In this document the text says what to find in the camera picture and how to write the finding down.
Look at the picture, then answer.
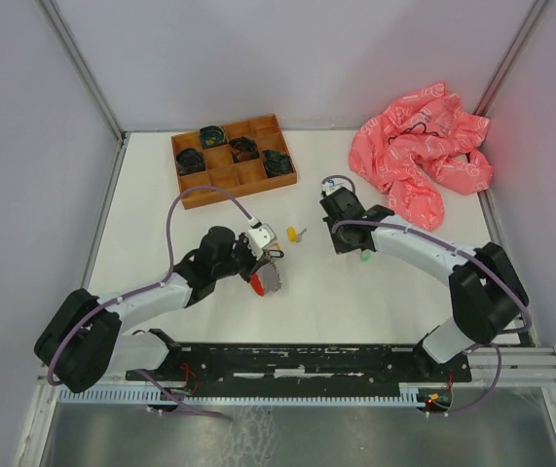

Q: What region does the red carabiner keyring with keys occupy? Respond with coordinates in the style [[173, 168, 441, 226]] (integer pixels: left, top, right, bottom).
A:
[[250, 246, 284, 297]]

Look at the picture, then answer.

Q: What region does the key with yellow tag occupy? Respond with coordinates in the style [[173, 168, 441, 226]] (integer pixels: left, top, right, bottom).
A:
[[286, 227, 307, 243]]

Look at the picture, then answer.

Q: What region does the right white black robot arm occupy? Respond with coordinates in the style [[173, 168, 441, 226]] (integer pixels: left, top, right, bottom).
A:
[[319, 178, 532, 380]]

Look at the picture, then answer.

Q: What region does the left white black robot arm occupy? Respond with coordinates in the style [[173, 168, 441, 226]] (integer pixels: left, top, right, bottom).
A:
[[34, 224, 277, 393]]

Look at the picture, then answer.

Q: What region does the wooden compartment tray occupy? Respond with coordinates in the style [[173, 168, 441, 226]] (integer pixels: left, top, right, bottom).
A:
[[170, 114, 298, 209]]

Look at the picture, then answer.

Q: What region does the dark rolled item right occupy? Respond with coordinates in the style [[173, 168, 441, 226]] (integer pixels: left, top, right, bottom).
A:
[[263, 150, 293, 178]]

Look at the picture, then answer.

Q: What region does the dark rolled item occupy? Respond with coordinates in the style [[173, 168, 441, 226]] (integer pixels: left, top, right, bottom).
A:
[[229, 136, 260, 163], [175, 148, 205, 176], [263, 150, 293, 178], [199, 126, 227, 149]]

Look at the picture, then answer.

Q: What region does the dark rolled item middle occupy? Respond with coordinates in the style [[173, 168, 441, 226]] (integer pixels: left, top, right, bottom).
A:
[[229, 136, 260, 163]]

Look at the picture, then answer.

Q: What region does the dark rolled item left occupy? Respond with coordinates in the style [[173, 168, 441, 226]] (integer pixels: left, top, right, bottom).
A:
[[175, 148, 205, 176]]

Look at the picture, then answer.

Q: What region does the dark rolled item top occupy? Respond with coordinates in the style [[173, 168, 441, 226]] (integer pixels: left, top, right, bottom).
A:
[[199, 126, 227, 149]]

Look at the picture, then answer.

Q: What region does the pink patterned cloth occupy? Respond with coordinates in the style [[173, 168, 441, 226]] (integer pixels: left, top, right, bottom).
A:
[[349, 81, 494, 231]]

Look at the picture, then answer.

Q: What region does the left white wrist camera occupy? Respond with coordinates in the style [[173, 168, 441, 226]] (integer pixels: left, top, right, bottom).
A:
[[245, 222, 278, 257]]

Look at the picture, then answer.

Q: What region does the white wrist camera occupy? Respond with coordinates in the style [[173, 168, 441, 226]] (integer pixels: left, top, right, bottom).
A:
[[321, 177, 345, 196], [245, 222, 278, 257]]

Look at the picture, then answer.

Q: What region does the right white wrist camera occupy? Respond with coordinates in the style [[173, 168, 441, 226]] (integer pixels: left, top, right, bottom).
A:
[[321, 177, 345, 196]]

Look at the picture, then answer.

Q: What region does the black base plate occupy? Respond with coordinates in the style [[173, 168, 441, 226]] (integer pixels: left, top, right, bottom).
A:
[[149, 342, 472, 383]]

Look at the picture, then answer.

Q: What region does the white slotted cable duct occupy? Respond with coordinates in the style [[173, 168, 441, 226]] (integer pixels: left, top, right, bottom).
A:
[[56, 383, 429, 405]]

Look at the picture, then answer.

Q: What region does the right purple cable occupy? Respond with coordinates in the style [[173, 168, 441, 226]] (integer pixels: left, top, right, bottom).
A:
[[320, 175, 533, 417]]

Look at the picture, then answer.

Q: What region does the purple cable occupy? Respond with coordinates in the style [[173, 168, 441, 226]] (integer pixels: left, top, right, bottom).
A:
[[46, 185, 259, 419], [320, 175, 533, 417]]

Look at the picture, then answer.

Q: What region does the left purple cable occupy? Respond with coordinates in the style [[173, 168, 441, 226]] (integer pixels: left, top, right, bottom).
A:
[[46, 185, 259, 419]]

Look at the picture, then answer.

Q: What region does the aluminium frame rail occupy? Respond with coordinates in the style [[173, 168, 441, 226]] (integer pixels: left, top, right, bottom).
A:
[[467, 347, 556, 388]]

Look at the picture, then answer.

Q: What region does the right aluminium frame post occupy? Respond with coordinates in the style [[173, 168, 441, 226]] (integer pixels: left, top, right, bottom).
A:
[[474, 0, 552, 117]]

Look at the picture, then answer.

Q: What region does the aluminium frame post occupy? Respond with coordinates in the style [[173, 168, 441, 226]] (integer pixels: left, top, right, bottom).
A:
[[38, 0, 128, 142], [474, 0, 552, 117]]

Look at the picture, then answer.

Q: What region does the left aluminium frame post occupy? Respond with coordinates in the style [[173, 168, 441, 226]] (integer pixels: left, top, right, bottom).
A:
[[38, 0, 128, 142]]

